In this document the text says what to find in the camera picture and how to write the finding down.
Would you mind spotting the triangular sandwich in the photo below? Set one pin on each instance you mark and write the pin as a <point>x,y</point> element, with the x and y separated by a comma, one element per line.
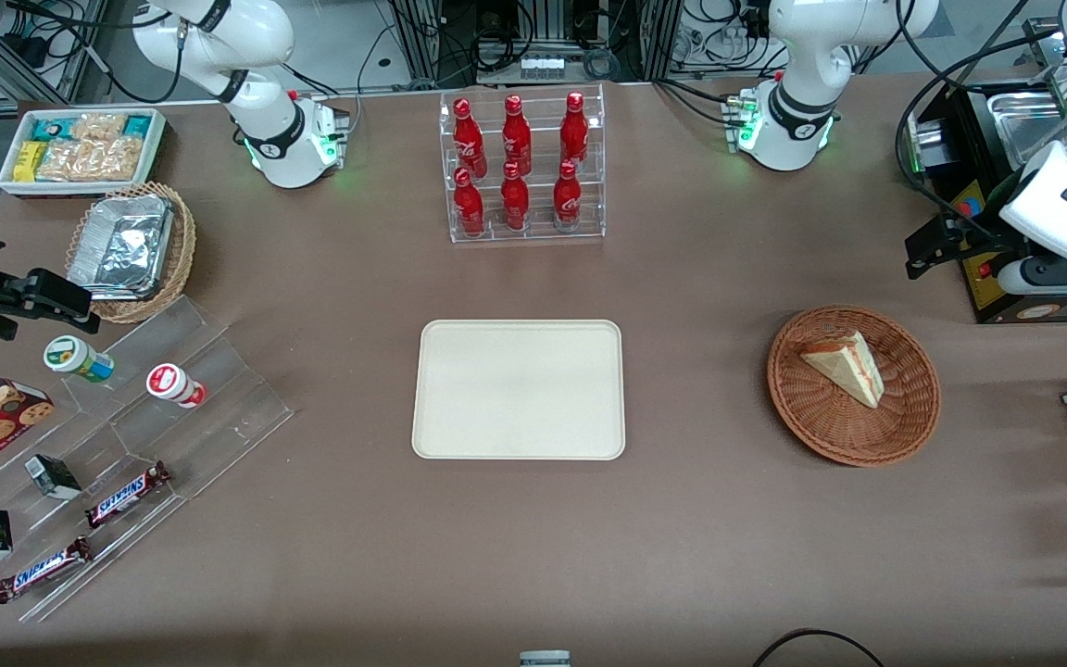
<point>844,369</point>

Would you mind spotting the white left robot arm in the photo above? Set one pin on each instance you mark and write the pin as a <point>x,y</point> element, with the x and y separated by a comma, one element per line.
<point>797,111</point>

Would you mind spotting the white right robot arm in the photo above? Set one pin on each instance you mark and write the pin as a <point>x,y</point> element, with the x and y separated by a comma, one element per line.
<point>276,139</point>

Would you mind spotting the light tan wicker basket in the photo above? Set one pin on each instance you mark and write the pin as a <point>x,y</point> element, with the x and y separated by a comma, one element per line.
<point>180,255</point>

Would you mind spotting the brown round wicker basket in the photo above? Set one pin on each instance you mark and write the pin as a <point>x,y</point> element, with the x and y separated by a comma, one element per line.
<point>830,431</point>

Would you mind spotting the beige rectangular serving tray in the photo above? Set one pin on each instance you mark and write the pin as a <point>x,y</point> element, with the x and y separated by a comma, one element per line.
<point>517,389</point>

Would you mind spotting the black food warmer appliance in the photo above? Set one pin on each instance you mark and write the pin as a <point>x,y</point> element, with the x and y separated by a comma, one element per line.
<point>983,287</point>

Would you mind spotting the green label yogurt cup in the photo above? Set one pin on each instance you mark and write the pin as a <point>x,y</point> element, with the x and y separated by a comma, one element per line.
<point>78,358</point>

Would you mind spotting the silver foil container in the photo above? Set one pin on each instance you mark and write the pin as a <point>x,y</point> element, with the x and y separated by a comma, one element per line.
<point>121,248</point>

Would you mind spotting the white rectangular snack bin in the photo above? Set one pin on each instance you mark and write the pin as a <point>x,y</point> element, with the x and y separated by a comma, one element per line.
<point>80,188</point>

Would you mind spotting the steel food pan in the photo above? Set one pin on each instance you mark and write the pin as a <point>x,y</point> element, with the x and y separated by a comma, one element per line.
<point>1029,125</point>

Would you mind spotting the yellow snack packet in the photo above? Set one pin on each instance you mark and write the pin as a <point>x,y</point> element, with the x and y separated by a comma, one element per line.
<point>29,160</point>

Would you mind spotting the clear cracker bag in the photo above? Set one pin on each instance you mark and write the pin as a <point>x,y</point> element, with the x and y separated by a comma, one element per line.
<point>94,159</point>
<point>98,127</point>

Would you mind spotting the red label yogurt cup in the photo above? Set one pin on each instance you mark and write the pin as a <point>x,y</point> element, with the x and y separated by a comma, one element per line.
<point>174,384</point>

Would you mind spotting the teal snack packet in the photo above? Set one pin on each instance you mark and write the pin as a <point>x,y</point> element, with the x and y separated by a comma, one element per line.
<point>50,129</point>
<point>139,125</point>

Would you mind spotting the clear acrylic stepped stand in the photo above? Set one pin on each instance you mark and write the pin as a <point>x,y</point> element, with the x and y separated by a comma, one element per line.
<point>219,408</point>

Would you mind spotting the Snickers chocolate bar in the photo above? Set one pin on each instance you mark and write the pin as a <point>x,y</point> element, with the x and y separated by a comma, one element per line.
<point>43,570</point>
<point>126,495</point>

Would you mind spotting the red Coca-Cola bottle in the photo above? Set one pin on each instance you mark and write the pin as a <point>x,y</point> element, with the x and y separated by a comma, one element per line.
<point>515,200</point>
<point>469,139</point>
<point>468,206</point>
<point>574,132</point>
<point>516,137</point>
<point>567,197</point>

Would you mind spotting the clear acrylic bottle rack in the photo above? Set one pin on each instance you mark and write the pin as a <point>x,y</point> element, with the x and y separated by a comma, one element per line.
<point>538,232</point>

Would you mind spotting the white power strip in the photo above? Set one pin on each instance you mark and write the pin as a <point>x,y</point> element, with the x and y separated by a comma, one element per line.
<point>543,67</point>

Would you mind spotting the small grey device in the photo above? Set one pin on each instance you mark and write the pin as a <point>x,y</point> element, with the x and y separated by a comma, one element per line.
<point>545,660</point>

